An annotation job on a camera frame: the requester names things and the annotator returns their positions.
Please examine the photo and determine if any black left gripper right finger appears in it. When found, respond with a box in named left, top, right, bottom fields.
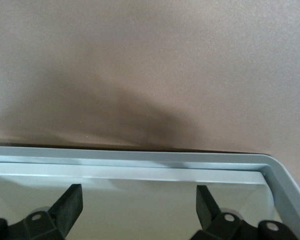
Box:
left=189, top=185, right=297, bottom=240

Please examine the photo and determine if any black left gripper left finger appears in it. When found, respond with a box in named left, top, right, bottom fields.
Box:
left=0, top=184, right=84, bottom=240

